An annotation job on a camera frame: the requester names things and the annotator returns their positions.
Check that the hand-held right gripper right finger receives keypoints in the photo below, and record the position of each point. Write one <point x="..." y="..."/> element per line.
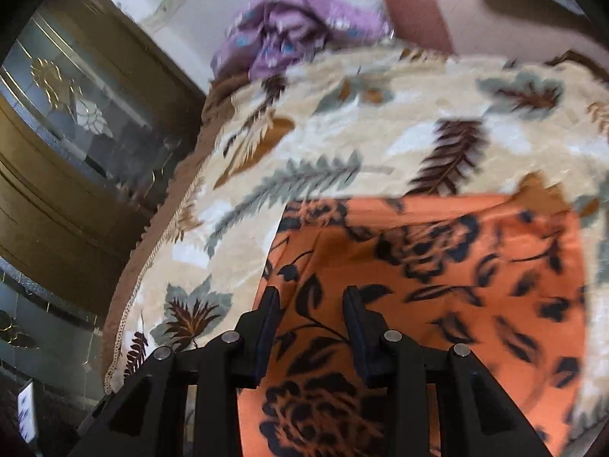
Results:
<point x="357" y="331"/>

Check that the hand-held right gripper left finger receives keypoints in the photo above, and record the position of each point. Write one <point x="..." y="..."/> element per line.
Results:
<point x="266" y="326"/>

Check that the orange black floral garment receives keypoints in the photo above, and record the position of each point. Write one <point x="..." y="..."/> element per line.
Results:
<point x="428" y="271"/>

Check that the cream leaf-print blanket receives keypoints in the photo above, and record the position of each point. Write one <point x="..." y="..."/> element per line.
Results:
<point x="357" y="123"/>

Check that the small white box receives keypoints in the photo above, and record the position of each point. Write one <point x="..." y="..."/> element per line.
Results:
<point x="27" y="412"/>

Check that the wooden cabinet with glass doors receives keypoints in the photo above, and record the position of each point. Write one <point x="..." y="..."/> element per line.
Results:
<point x="71" y="152"/>

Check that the purple floral cloth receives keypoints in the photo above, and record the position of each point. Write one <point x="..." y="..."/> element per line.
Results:
<point x="295" y="24"/>

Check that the reddish brown bolster cushion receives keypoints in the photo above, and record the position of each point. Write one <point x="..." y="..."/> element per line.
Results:
<point x="414" y="4"/>

